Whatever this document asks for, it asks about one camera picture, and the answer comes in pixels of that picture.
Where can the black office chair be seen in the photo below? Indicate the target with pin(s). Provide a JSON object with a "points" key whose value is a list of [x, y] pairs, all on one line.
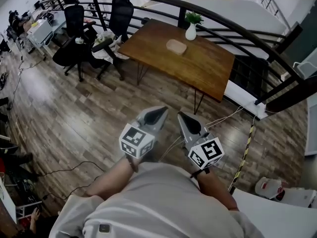
{"points": [[121, 14], [74, 23]]}

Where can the white cabinet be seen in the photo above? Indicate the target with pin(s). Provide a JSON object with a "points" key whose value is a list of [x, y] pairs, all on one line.
{"points": [[272, 219]]}

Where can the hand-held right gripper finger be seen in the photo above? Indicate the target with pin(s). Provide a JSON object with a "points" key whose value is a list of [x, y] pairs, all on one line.
{"points": [[201, 129], [184, 133]]}

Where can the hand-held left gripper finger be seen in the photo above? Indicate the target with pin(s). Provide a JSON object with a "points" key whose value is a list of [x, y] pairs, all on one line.
{"points": [[148, 113], [158, 124]]}

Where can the person's left forearm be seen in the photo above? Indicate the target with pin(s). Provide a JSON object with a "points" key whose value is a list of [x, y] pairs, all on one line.
{"points": [[111, 180]]}

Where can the white chair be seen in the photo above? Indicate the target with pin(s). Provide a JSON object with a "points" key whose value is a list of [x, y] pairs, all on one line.
{"points": [[305, 68]]}

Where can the dark wrist band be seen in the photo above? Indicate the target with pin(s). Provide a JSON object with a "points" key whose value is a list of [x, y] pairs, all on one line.
{"points": [[132, 163], [199, 173]]}

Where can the wooden table with hairpin legs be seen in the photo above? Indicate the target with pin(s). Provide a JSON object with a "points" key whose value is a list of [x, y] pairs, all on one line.
{"points": [[203, 66]]}

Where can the white vase with green plant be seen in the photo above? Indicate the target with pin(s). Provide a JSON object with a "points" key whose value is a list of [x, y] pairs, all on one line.
{"points": [[190, 32]]}

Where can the white plastic bottle red label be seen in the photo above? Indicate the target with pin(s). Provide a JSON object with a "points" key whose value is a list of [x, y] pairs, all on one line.
{"points": [[268, 187]]}

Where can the person's right forearm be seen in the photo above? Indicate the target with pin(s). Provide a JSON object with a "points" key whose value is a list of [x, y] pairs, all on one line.
{"points": [[218, 190]]}

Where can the white box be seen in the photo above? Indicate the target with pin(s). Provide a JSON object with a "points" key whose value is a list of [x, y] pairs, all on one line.
{"points": [[297, 197]]}

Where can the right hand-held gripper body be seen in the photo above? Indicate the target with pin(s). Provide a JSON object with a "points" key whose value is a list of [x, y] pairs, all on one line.
{"points": [[206, 155]]}

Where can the grey clip-on device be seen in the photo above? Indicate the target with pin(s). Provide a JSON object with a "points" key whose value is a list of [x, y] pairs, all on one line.
{"points": [[105, 228]]}

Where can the white desk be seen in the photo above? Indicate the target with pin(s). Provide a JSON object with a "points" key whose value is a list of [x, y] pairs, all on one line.
{"points": [[39, 33]]}

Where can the white crumpled cloth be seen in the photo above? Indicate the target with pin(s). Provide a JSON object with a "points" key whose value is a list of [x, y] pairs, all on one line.
{"points": [[112, 42]]}

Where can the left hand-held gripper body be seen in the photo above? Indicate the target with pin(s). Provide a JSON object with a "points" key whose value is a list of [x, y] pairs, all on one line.
{"points": [[135, 142]]}

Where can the yellow black striped tape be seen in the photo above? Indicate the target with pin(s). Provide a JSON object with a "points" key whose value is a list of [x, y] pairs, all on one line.
{"points": [[245, 152]]}

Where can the person's white shirt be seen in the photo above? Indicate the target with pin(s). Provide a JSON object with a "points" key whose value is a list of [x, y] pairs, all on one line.
{"points": [[161, 202]]}

